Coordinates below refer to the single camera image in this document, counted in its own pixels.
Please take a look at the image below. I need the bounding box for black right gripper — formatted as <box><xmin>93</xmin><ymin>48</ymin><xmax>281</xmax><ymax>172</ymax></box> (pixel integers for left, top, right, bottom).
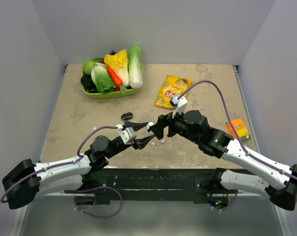
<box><xmin>150</xmin><ymin>105</ymin><xmax>201</xmax><ymax>145</ymax></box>

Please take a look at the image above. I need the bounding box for black earbud charging case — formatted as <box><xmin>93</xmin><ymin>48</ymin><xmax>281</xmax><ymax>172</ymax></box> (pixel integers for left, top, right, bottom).
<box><xmin>121</xmin><ymin>112</ymin><xmax>134</xmax><ymax>121</ymax></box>

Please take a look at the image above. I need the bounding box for white earbud charging case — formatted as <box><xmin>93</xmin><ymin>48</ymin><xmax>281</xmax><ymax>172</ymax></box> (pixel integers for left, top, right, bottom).
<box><xmin>146</xmin><ymin>122</ymin><xmax>154</xmax><ymax>132</ymax></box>

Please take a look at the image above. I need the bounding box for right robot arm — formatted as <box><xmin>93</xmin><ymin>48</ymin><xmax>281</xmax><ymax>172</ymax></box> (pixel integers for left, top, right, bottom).
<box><xmin>146</xmin><ymin>110</ymin><xmax>297</xmax><ymax>211</ymax></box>

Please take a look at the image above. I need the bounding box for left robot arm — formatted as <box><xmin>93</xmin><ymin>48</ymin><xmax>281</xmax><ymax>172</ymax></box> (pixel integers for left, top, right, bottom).
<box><xmin>0</xmin><ymin>121</ymin><xmax>154</xmax><ymax>209</ymax></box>

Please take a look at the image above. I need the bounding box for green vegetable basket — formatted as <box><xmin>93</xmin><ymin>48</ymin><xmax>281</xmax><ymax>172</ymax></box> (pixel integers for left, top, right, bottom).
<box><xmin>81</xmin><ymin>72</ymin><xmax>140</xmax><ymax>99</ymax></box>

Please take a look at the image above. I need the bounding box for yellow chips bag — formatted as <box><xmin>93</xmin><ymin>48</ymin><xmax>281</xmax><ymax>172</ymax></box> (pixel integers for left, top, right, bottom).
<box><xmin>154</xmin><ymin>75</ymin><xmax>193</xmax><ymax>109</ymax></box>

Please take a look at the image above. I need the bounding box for green leafy bok choy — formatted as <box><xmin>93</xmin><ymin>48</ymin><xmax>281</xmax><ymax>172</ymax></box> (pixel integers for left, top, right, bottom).
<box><xmin>91</xmin><ymin>65</ymin><xmax>116</xmax><ymax>94</ymax></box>

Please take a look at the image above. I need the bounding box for orange toy carrot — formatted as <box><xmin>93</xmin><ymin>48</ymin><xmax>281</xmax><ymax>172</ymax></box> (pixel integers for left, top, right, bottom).
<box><xmin>106</xmin><ymin>65</ymin><xmax>127</xmax><ymax>94</ymax></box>

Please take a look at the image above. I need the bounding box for black toy vegetable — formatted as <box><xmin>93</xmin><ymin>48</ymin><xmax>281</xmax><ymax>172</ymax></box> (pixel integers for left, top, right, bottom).
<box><xmin>81</xmin><ymin>75</ymin><xmax>98</xmax><ymax>93</ymax></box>

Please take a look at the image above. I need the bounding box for yellow white cabbage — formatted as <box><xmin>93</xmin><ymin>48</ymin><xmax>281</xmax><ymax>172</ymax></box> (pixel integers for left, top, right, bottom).
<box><xmin>104</xmin><ymin>49</ymin><xmax>130</xmax><ymax>87</ymax></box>

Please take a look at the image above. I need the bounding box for green white napa cabbage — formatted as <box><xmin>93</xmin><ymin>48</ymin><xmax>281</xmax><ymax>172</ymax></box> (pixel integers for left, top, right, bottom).
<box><xmin>128</xmin><ymin>45</ymin><xmax>143</xmax><ymax>89</ymax></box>

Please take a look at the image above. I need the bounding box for orange juice carton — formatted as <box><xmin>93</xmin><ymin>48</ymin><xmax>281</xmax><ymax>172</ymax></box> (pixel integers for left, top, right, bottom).
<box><xmin>225</xmin><ymin>119</ymin><xmax>251</xmax><ymax>142</ymax></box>

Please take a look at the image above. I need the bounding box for round green cabbage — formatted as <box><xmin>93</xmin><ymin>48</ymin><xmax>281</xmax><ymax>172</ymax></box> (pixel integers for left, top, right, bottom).
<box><xmin>82</xmin><ymin>60</ymin><xmax>97</xmax><ymax>75</ymax></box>

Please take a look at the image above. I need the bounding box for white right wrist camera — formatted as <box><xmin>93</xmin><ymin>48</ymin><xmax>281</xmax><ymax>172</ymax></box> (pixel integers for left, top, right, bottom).
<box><xmin>170</xmin><ymin>94</ymin><xmax>188</xmax><ymax>118</ymax></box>

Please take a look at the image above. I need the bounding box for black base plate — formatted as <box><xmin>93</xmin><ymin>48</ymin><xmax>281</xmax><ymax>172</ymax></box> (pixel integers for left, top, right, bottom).
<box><xmin>75</xmin><ymin>168</ymin><xmax>226</xmax><ymax>204</ymax></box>

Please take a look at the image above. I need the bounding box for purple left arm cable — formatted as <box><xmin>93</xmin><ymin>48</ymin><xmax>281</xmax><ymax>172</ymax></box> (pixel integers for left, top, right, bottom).
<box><xmin>0</xmin><ymin>125</ymin><xmax>122</xmax><ymax>204</ymax></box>

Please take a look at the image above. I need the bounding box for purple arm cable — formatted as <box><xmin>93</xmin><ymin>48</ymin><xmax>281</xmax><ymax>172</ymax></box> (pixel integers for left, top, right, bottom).
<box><xmin>0</xmin><ymin>125</ymin><xmax>122</xmax><ymax>204</ymax></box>
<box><xmin>176</xmin><ymin>80</ymin><xmax>297</xmax><ymax>185</ymax></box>

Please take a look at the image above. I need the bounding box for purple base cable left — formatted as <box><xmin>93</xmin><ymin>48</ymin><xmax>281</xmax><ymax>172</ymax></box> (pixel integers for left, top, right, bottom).
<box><xmin>71</xmin><ymin>185</ymin><xmax>123</xmax><ymax>218</ymax></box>

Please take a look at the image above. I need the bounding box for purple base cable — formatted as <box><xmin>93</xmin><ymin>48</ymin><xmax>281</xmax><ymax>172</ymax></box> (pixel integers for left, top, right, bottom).
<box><xmin>211</xmin><ymin>188</ymin><xmax>239</xmax><ymax>211</ymax></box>
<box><xmin>71</xmin><ymin>185</ymin><xmax>123</xmax><ymax>218</ymax></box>

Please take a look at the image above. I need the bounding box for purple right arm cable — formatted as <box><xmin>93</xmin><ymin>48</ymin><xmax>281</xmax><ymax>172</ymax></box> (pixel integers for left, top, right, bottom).
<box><xmin>176</xmin><ymin>80</ymin><xmax>297</xmax><ymax>185</ymax></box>

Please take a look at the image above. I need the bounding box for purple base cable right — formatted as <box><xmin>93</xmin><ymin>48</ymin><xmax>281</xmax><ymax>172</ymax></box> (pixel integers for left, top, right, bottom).
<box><xmin>211</xmin><ymin>188</ymin><xmax>239</xmax><ymax>211</ymax></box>

